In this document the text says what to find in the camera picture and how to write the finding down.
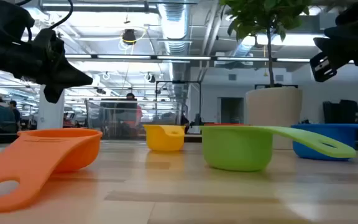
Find light blue measuring cup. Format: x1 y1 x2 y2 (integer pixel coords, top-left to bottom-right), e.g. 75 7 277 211
291 123 358 162

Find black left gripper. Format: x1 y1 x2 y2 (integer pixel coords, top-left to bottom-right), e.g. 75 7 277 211
0 28 93 104

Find white plant pot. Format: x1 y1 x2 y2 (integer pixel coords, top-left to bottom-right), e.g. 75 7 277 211
246 86 303 150

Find black metal frame stand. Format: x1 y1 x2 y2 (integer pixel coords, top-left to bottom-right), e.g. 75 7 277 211
154 80 203 126

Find person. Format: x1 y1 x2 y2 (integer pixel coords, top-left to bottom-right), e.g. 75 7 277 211
9 100 22 125
123 92 144 129
0 96 19 134

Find green measuring cup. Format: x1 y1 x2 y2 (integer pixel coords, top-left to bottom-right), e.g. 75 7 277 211
199 124 357 172

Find silver air duct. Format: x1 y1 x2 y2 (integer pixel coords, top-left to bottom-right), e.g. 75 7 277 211
157 2 193 103

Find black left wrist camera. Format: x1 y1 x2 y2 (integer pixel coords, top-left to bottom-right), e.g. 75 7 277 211
0 0 36 42

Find black equipment rack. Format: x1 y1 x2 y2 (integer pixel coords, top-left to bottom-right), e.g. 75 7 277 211
322 99 358 126

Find long ceiling light bar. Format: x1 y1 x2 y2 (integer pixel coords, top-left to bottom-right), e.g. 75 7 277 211
63 54 312 63

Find black ceiling device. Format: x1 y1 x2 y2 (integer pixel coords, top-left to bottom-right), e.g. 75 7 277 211
121 28 137 45

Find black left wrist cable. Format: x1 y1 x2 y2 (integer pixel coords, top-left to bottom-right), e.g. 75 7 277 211
14 0 75 30

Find green leafy plant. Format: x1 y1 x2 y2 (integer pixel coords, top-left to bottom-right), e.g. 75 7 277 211
219 0 312 88

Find clear plastic basket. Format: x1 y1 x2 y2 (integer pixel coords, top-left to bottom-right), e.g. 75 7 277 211
85 99 188 140

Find yellow measuring cup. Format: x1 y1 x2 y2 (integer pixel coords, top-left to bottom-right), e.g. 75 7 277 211
144 124 186 152

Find orange measuring cup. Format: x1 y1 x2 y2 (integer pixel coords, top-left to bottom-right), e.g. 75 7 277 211
0 128 103 214

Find white column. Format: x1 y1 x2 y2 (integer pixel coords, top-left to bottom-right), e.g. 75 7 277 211
37 83 66 131

